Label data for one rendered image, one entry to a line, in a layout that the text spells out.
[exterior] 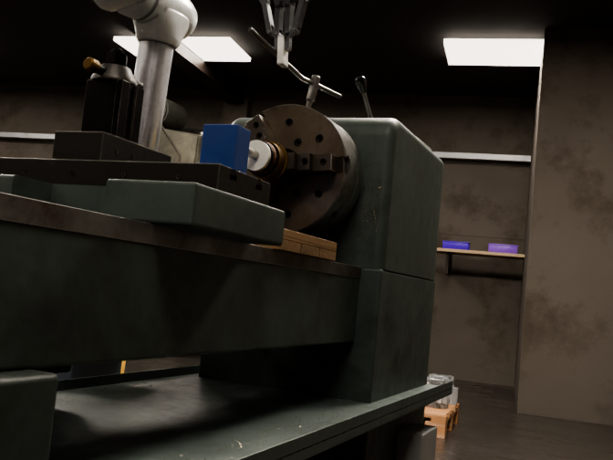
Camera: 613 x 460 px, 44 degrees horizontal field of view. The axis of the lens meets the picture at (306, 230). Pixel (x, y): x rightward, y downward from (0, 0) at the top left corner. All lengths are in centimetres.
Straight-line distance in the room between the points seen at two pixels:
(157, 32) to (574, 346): 472
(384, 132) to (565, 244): 448
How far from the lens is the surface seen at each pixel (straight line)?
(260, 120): 182
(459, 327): 837
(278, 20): 181
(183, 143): 804
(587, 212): 634
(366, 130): 193
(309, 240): 151
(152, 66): 224
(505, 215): 842
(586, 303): 629
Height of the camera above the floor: 80
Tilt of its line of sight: 5 degrees up
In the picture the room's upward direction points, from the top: 6 degrees clockwise
